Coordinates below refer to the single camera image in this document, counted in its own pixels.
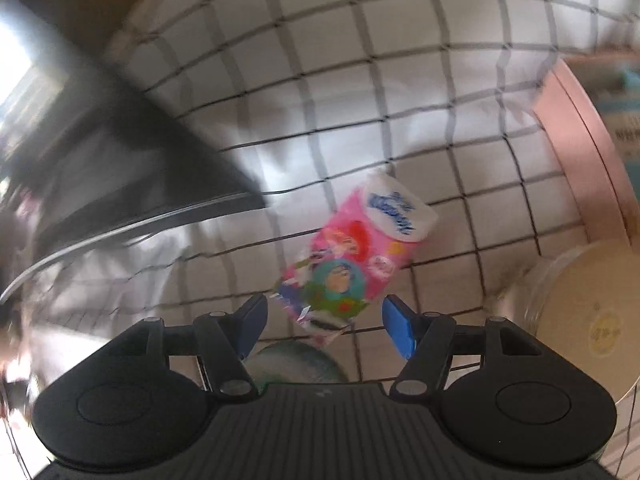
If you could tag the computer monitor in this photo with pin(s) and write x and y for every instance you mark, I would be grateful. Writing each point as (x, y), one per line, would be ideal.
(120, 160)

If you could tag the green lid glass jar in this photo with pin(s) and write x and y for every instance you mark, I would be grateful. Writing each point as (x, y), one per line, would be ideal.
(295, 364)

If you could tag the pink cartoon tissue pack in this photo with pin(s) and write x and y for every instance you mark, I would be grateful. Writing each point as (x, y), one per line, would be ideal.
(350, 270)

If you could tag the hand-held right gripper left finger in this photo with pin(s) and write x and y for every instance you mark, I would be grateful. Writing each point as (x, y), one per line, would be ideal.
(253, 322)

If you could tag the pink cardboard box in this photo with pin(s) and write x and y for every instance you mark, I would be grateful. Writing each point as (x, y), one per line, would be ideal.
(585, 160)

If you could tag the clear plastic jar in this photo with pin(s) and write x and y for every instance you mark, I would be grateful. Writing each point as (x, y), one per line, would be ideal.
(585, 325)

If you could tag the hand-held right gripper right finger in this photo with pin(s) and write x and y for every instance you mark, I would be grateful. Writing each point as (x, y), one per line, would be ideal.
(400, 329)

